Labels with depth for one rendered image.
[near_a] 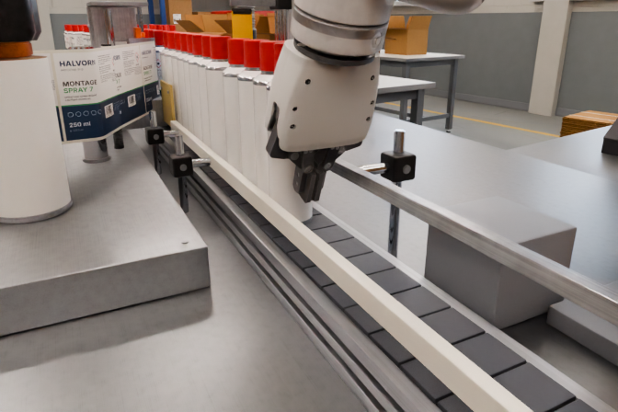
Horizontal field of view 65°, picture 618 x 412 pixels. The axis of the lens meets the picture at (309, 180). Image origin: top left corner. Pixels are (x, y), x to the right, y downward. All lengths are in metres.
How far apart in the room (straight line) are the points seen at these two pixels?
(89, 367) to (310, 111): 0.29
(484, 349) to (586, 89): 6.16
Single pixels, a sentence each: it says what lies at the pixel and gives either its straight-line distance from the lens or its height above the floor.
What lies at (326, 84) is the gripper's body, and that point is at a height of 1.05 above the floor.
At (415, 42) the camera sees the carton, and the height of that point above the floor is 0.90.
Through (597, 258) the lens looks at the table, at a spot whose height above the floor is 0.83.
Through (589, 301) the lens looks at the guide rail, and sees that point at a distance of 0.33.
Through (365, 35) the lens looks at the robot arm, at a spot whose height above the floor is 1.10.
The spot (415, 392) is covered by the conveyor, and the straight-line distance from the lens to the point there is 0.35.
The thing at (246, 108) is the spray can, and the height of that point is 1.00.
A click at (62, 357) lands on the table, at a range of 0.50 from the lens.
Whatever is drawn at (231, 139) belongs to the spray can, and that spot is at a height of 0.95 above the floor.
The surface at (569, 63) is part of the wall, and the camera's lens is 6.58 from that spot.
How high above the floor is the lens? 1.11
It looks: 18 degrees down
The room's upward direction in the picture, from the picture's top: straight up
